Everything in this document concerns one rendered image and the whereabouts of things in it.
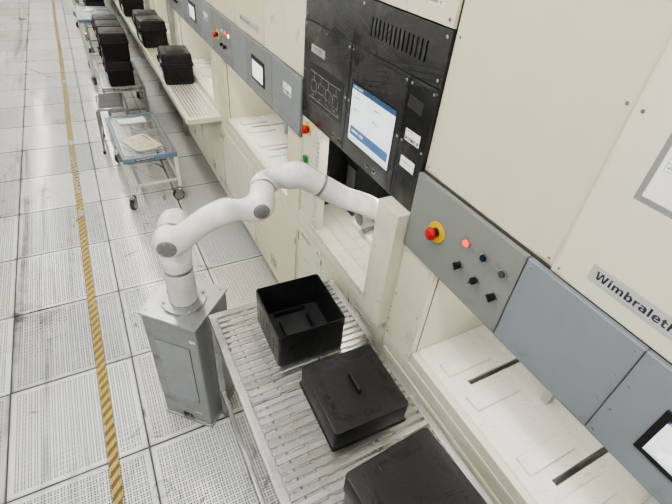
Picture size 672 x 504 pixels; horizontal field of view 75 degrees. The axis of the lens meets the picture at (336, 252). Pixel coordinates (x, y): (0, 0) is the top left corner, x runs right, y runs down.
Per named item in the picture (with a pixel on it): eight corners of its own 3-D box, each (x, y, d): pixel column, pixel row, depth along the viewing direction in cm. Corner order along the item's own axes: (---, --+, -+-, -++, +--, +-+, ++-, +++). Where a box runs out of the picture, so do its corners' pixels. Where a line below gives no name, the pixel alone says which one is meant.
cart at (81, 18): (87, 67, 634) (70, 3, 582) (122, 65, 653) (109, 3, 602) (93, 86, 580) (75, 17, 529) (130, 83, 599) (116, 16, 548)
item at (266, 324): (315, 301, 198) (317, 273, 187) (342, 346, 179) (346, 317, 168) (256, 318, 187) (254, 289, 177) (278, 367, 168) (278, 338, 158)
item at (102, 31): (100, 53, 461) (93, 26, 445) (129, 52, 472) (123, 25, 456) (102, 61, 441) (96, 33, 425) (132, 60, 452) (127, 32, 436)
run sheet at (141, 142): (118, 140, 368) (118, 138, 367) (144, 132, 383) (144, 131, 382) (137, 153, 353) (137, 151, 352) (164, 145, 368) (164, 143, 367)
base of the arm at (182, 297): (151, 308, 187) (143, 276, 175) (177, 280, 201) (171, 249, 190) (191, 320, 183) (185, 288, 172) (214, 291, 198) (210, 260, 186)
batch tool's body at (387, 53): (287, 321, 288) (294, -27, 166) (405, 283, 326) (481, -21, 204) (352, 437, 229) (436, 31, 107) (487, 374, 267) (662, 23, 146)
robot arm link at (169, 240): (169, 241, 178) (162, 267, 165) (150, 220, 170) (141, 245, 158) (280, 196, 171) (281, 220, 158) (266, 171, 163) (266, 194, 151)
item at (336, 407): (298, 382, 164) (299, 361, 156) (366, 358, 176) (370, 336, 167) (332, 453, 144) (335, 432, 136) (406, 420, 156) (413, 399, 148)
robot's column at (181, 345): (165, 411, 232) (136, 312, 184) (194, 369, 253) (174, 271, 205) (212, 428, 226) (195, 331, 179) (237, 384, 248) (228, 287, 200)
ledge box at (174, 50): (158, 75, 400) (153, 44, 384) (190, 73, 411) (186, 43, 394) (163, 86, 380) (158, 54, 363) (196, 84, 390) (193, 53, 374)
